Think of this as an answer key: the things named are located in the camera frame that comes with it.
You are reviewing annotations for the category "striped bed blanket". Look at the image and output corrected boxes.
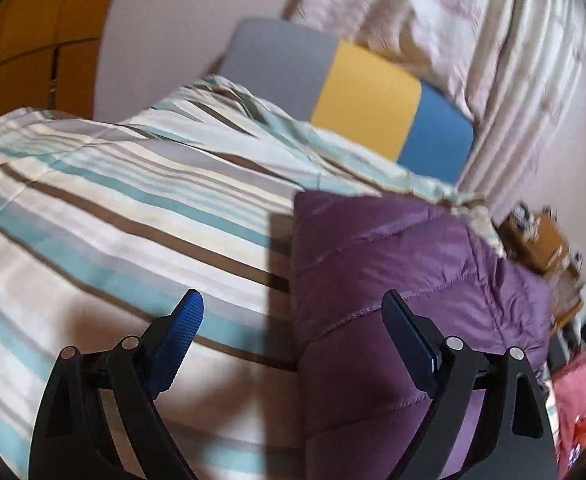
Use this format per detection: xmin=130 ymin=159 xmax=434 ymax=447
xmin=0 ymin=75 xmax=504 ymax=480

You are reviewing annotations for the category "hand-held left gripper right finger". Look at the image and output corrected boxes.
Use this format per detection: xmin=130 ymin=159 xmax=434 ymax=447
xmin=381 ymin=290 xmax=560 ymax=480

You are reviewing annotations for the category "purple quilted puffer jacket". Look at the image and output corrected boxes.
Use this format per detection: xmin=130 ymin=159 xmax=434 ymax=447
xmin=291 ymin=190 xmax=554 ymax=480

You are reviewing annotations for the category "orange wooden wardrobe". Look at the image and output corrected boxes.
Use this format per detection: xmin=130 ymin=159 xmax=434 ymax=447
xmin=0 ymin=0 xmax=129 ymax=126

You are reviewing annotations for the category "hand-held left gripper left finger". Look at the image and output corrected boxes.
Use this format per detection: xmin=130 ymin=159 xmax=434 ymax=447
xmin=28 ymin=288 xmax=205 ymax=480

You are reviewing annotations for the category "pale patterned curtain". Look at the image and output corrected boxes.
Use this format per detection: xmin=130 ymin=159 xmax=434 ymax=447
xmin=280 ymin=0 xmax=586 ymax=221

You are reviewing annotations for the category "wooden bedside table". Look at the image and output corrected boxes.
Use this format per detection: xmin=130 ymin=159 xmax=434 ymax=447
xmin=493 ymin=205 xmax=586 ymax=331

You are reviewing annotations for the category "red cloth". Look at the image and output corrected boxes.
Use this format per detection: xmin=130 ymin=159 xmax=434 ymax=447
xmin=548 ymin=350 xmax=586 ymax=480

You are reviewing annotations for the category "grey yellow blue headboard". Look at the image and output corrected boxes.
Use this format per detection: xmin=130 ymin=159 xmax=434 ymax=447
xmin=220 ymin=18 xmax=475 ymax=187

